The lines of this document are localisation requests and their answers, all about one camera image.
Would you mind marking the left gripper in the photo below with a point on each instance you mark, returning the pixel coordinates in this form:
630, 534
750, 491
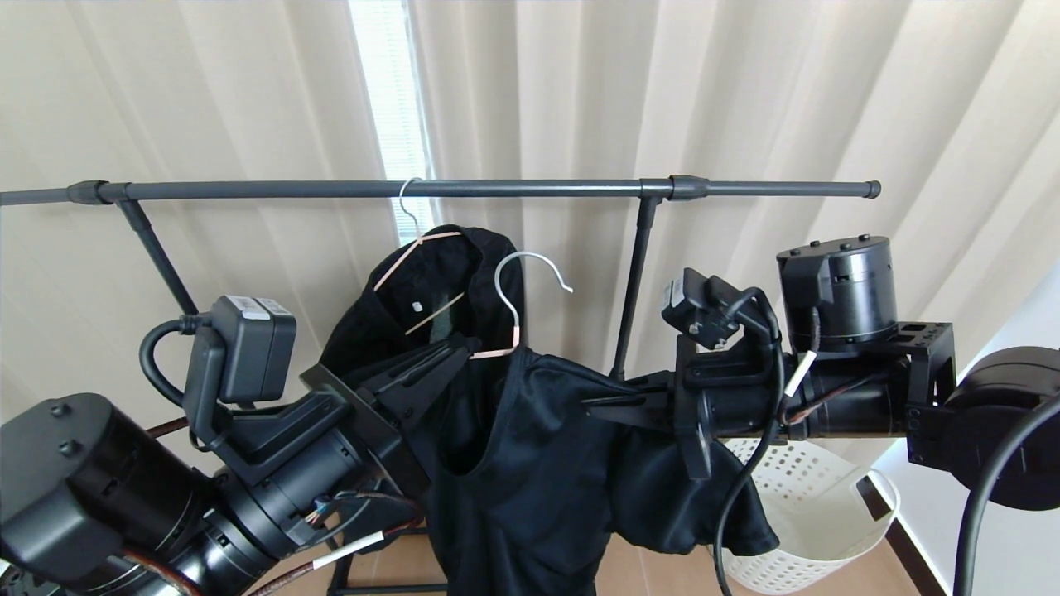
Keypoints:
290, 488

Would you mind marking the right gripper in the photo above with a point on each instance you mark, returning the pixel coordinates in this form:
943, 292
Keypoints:
828, 406

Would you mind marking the black shorts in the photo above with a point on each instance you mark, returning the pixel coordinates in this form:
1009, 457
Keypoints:
373, 323

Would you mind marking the black garment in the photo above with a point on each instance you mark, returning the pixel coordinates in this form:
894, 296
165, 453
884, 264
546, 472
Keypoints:
530, 463

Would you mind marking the pink clothes hanger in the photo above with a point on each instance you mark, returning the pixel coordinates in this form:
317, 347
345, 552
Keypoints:
414, 244
497, 353

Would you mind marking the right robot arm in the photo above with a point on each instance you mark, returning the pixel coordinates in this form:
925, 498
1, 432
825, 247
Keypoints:
845, 290

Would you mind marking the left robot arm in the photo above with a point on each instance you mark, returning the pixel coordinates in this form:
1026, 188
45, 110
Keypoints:
83, 480

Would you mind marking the white laundry basket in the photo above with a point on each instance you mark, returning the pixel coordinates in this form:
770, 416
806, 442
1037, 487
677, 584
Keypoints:
811, 513

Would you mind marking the black clothes rack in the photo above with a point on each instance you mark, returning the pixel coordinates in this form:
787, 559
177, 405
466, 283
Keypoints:
248, 189

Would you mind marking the beige curtain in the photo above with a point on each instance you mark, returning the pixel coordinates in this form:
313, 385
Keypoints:
166, 83
787, 83

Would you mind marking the window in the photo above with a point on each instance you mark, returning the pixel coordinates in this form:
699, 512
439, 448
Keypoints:
389, 83

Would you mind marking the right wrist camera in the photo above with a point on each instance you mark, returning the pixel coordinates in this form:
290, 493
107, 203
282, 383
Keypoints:
704, 310

